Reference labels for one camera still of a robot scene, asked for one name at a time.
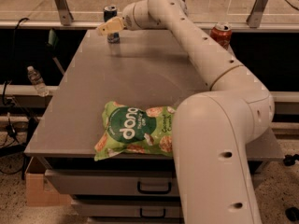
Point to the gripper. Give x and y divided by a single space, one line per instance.
128 18

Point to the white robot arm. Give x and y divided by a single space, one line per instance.
211 129

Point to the red coca-cola can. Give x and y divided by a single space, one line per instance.
222 33

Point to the clear plastic water bottle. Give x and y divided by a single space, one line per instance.
37 81

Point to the green snack chips bag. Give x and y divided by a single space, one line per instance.
132 130

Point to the upper grey drawer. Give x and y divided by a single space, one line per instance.
115 183

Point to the grey drawer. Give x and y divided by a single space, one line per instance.
115 183
126 208

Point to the cardboard box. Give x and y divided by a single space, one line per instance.
39 191

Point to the lower grey drawer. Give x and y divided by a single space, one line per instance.
126 208

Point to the green handled tool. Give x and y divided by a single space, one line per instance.
52 46

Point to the left metal bracket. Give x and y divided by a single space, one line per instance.
65 15

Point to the right metal bracket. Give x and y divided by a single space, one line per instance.
255 17

